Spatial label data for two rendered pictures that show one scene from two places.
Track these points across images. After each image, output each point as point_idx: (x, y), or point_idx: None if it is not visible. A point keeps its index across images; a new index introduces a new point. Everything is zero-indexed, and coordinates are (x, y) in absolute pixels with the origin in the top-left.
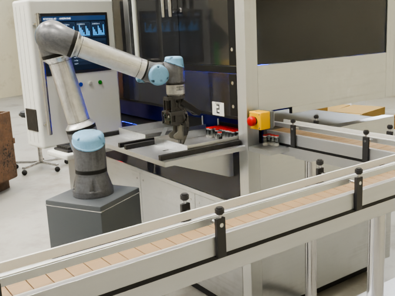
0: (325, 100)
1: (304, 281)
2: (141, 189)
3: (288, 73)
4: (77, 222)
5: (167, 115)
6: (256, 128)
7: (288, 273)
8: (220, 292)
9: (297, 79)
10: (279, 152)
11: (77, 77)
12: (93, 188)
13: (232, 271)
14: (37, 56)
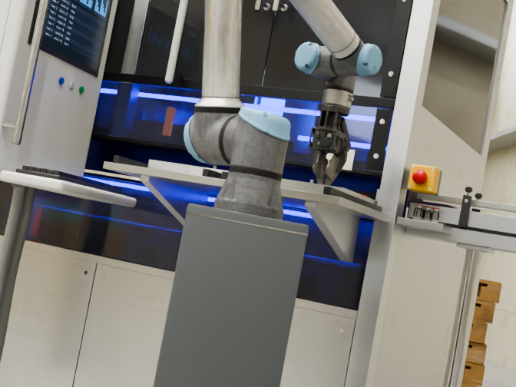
0: (444, 190)
1: None
2: (92, 292)
3: (434, 133)
4: (250, 249)
5: (325, 133)
6: (422, 190)
7: None
8: None
9: (437, 146)
10: (446, 231)
11: (60, 67)
12: (269, 202)
13: None
14: (29, 4)
